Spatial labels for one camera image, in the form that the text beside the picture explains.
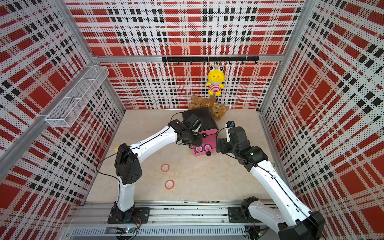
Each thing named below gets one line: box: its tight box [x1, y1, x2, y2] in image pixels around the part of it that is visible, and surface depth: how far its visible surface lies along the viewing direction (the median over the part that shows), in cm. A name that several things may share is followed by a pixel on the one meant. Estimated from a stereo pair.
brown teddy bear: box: [188, 94, 229, 121], surface depth 117 cm
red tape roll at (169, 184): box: [164, 179, 175, 190], surface depth 85 cm
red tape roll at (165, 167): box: [161, 163, 170, 173], surface depth 92 cm
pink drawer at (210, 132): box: [197, 128, 218, 138], surface depth 90 cm
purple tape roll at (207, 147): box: [203, 144, 213, 151], surface depth 92 cm
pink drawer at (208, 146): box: [190, 134, 218, 157], surface depth 92 cm
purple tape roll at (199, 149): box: [195, 146, 203, 153], surface depth 92 cm
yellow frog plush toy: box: [205, 65, 225, 97], surface depth 95 cm
